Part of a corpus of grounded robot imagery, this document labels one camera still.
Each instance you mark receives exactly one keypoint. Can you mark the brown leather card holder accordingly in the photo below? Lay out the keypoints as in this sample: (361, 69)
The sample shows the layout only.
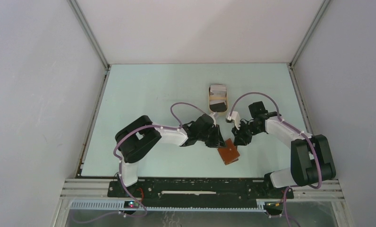
(229, 154)

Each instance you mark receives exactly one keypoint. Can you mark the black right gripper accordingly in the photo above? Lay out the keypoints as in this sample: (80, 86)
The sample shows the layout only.
(240, 138)

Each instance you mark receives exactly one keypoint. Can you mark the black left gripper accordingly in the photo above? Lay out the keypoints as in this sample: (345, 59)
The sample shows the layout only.
(217, 141)

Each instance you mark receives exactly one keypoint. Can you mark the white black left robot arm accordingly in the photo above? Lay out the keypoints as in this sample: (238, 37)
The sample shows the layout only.
(135, 140)

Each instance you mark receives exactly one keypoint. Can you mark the aluminium frame rail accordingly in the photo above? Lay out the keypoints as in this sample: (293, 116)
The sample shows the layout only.
(91, 194)

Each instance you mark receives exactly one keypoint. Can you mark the black card in tray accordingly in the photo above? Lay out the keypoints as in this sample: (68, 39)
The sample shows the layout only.
(218, 107)

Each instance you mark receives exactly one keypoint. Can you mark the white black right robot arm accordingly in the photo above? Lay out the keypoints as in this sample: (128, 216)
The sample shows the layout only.
(311, 161)

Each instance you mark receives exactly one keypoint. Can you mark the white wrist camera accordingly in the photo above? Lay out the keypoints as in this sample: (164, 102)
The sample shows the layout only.
(234, 117)
(214, 116)

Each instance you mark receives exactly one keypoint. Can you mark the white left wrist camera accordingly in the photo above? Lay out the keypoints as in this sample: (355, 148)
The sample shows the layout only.
(214, 116)

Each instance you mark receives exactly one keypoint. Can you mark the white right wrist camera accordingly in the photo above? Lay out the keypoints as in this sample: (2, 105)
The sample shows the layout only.
(234, 117)

